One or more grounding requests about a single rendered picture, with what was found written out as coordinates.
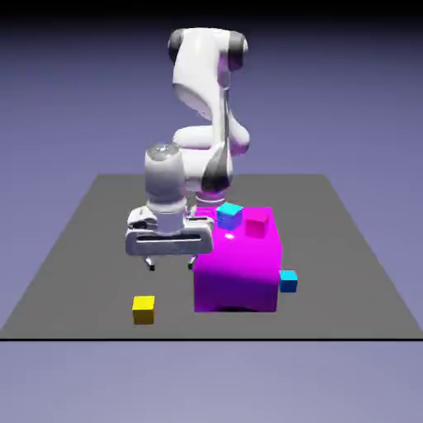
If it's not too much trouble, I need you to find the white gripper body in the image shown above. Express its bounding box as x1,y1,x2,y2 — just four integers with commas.
124,224,215,257

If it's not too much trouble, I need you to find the small yellow cube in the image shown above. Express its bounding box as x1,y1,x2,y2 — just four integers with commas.
131,295,156,326

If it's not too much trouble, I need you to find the small cyan cube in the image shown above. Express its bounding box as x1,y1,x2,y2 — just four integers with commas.
216,202,245,231
278,269,298,294

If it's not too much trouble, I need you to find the large magenta box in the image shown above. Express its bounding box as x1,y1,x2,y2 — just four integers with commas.
192,206,284,314

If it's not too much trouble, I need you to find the small pink cube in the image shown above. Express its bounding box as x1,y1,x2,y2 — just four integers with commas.
245,211,271,240

